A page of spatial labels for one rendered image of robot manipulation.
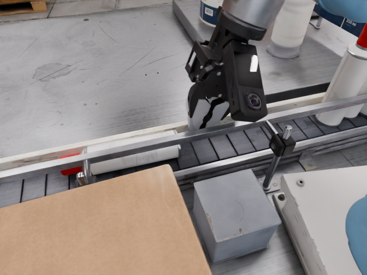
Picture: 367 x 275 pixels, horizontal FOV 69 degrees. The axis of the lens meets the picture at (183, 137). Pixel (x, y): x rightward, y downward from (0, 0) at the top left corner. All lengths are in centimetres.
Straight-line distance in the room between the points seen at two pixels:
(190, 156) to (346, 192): 27
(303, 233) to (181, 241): 32
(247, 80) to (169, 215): 25
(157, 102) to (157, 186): 53
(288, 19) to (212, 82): 41
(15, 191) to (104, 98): 33
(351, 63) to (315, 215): 27
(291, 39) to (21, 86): 74
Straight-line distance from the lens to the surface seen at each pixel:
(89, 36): 106
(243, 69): 38
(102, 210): 18
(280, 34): 80
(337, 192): 50
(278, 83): 72
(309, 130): 61
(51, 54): 99
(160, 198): 18
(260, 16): 38
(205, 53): 42
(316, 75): 79
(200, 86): 41
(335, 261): 45
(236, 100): 36
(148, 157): 47
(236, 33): 39
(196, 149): 52
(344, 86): 58
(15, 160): 54
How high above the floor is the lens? 127
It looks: 47 degrees down
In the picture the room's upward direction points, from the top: straight up
